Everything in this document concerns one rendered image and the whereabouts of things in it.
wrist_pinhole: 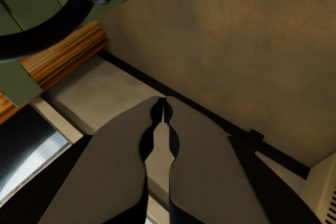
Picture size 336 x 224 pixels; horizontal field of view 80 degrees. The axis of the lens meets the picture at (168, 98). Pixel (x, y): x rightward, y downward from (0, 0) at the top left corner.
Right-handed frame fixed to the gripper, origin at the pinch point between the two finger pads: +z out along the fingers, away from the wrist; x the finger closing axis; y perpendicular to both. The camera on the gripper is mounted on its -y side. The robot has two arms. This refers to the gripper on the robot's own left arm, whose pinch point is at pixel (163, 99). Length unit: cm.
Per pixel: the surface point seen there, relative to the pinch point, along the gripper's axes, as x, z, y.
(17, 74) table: -29.6, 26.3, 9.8
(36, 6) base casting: -24.8, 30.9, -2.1
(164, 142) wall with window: -3, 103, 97
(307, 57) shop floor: 60, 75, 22
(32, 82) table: -28.5, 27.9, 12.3
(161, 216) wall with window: -4, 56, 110
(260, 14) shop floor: 40, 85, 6
